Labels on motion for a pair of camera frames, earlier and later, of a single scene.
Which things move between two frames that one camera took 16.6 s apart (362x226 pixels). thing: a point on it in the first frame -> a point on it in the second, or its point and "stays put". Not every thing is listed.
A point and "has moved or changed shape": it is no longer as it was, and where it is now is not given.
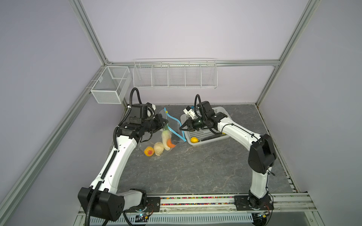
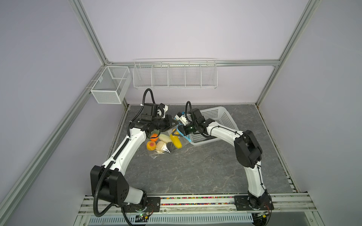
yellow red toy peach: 149,151 -> 151,145
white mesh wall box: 111,85 stays put
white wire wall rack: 198,73 stays put
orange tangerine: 169,143 -> 153,135
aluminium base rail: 293,209 stays put
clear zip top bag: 156,142 has moved or changed shape
